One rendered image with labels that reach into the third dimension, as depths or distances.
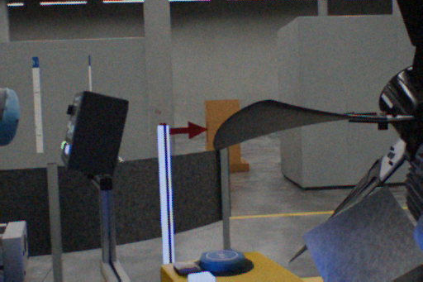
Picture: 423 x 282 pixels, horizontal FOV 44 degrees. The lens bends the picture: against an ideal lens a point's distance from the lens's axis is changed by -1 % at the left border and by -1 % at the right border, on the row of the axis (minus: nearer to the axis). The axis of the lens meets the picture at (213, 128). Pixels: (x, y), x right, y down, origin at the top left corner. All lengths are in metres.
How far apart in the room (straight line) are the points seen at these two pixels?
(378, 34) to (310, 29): 0.91
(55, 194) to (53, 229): 0.16
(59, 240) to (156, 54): 2.90
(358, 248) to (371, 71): 6.43
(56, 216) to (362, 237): 1.84
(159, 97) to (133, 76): 1.78
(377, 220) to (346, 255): 0.07
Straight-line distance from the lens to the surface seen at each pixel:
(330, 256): 0.81
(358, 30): 7.17
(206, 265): 0.47
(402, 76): 0.90
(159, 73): 5.05
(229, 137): 0.81
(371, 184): 0.93
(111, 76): 6.81
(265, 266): 0.48
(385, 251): 0.79
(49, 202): 2.47
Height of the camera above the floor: 1.22
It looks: 3 degrees down
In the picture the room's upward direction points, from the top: 2 degrees counter-clockwise
